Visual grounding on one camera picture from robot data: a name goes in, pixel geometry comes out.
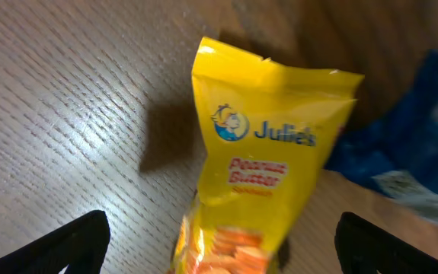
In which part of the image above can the blue Oreo cookie pack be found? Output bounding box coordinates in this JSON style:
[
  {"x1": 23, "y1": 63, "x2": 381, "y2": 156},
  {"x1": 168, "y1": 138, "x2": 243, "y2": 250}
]
[{"x1": 325, "y1": 49, "x2": 438, "y2": 225}]

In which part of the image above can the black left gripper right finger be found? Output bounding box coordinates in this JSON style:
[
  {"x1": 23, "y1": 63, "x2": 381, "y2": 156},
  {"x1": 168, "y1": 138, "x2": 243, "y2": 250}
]
[{"x1": 334, "y1": 212, "x2": 438, "y2": 274}]

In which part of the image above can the yellow orange snack packet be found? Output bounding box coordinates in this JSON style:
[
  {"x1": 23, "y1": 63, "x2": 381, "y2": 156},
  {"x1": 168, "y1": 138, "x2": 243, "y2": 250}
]
[{"x1": 171, "y1": 37, "x2": 363, "y2": 274}]

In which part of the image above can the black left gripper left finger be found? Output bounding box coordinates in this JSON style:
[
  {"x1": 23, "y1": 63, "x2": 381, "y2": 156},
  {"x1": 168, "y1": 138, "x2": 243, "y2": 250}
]
[{"x1": 0, "y1": 210, "x2": 110, "y2": 274}]

